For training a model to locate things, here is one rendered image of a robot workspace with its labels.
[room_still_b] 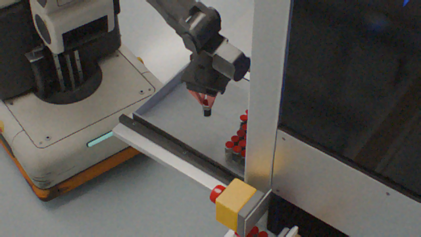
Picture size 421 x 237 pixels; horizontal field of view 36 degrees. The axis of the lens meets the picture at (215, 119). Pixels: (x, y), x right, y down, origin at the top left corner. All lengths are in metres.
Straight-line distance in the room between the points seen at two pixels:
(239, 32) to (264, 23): 0.84
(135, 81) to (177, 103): 0.95
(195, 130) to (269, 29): 0.61
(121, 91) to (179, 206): 0.50
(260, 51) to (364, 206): 0.34
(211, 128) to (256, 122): 0.42
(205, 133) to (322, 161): 0.49
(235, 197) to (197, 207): 1.25
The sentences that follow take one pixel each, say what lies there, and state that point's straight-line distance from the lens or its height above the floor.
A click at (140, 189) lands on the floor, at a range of 2.61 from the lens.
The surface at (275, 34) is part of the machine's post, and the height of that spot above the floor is 1.41.
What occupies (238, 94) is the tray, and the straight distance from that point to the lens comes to 1.69.
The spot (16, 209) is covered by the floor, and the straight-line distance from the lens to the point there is 2.65.
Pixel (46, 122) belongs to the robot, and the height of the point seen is 0.28.
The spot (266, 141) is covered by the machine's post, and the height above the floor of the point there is 1.16.
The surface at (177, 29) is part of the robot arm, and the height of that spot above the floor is 1.23.
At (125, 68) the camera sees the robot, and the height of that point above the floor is 0.28.
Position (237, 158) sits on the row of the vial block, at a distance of 1.52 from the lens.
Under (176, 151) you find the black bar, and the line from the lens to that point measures 1.54.
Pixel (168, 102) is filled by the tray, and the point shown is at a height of 0.88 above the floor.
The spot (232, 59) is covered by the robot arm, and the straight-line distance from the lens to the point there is 1.33.
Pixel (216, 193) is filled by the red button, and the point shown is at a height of 1.01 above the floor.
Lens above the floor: 2.08
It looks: 47 degrees down
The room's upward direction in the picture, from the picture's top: straight up
